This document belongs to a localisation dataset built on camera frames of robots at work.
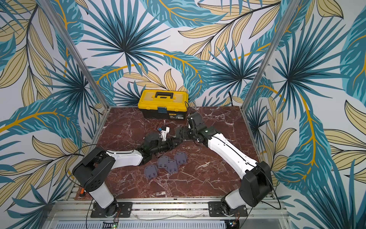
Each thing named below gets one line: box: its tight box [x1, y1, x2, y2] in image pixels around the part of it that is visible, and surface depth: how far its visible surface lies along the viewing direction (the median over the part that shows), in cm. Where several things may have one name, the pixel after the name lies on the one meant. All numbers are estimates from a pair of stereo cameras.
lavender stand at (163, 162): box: [157, 156, 169, 169], surface depth 90 cm
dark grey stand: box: [171, 135, 187, 148], surface depth 81 cm
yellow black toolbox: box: [137, 89, 189, 120], surface depth 103 cm
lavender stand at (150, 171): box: [143, 164, 159, 180], surface depth 87 cm
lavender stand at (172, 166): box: [167, 160, 178, 174], surface depth 89 cm
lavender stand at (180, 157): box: [174, 151, 187, 166], surface depth 94 cm
